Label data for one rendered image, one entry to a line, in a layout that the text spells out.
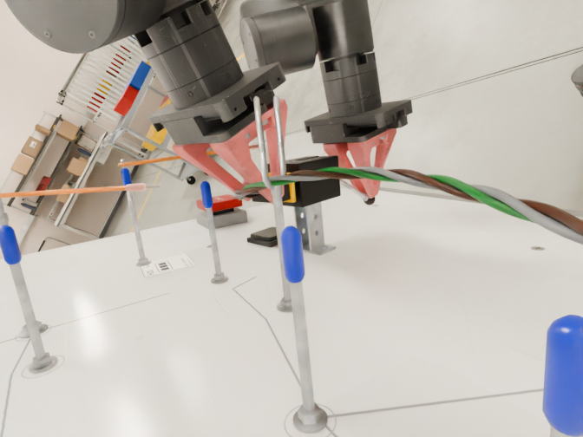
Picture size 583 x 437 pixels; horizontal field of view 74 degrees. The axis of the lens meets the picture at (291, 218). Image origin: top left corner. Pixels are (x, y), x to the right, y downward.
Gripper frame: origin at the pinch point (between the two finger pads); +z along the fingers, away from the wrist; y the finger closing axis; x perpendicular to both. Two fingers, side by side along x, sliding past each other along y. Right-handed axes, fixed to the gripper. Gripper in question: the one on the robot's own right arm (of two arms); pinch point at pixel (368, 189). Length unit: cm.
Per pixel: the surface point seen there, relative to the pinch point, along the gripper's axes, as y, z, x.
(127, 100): -364, -21, 135
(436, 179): 18.6, -9.4, -20.5
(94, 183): -772, 104, 190
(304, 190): 2.0, -4.6, -11.9
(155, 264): -11.0, 0.1, -22.2
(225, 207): -17.0, 0.1, -8.8
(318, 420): 16.1, -1.2, -27.7
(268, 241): -4.6, 1.4, -12.4
